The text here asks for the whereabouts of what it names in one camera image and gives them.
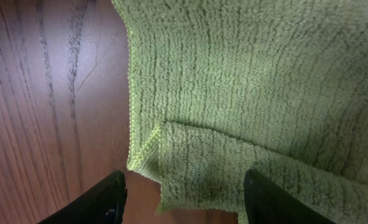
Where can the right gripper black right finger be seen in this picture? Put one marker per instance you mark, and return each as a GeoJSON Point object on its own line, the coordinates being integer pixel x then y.
{"type": "Point", "coordinates": [267, 203]}

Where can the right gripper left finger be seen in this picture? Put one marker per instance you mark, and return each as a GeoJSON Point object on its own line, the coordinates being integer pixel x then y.
{"type": "Point", "coordinates": [103, 203]}

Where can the green microfiber cloth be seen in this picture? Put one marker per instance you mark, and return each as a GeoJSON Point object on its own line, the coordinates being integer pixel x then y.
{"type": "Point", "coordinates": [220, 87]}

